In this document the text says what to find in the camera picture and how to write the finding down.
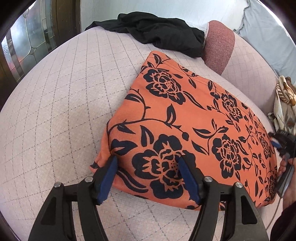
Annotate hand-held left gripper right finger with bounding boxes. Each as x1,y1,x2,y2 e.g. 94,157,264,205
178,151,270,241

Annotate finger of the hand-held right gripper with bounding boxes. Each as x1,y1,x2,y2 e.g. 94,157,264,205
268,132,282,149

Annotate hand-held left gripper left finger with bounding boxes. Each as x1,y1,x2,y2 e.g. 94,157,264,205
28,156,118,241

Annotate orange floral shirt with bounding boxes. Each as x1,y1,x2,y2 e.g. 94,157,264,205
90,51,278,212

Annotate person's right forearm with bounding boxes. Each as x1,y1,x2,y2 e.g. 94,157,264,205
266,204,296,241

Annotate black clothes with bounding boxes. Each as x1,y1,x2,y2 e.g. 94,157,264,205
85,11,206,58

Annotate person's right hand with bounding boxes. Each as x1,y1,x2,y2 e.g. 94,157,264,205
277,159,296,207

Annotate cream floral blanket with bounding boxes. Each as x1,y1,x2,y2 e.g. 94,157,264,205
268,75,296,136

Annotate pink sofa bolster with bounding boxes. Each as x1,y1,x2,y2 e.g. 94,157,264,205
203,20,236,76

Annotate grey pillow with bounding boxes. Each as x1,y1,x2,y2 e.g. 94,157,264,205
233,0,296,79

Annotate clear plastic bag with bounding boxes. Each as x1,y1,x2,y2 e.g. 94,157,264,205
188,20,210,35

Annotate wooden door with stained glass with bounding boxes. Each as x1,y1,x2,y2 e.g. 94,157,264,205
0,0,81,105

